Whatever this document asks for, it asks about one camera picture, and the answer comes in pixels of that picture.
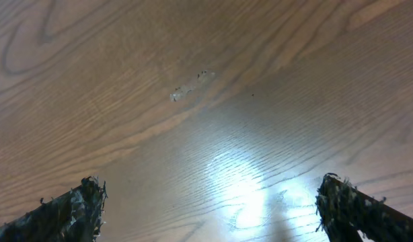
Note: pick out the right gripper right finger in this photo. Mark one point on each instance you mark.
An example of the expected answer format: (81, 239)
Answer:
(346, 214)

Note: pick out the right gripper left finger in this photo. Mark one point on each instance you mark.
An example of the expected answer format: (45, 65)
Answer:
(74, 216)

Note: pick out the tape residue on table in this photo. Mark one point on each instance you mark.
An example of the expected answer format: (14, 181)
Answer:
(196, 82)

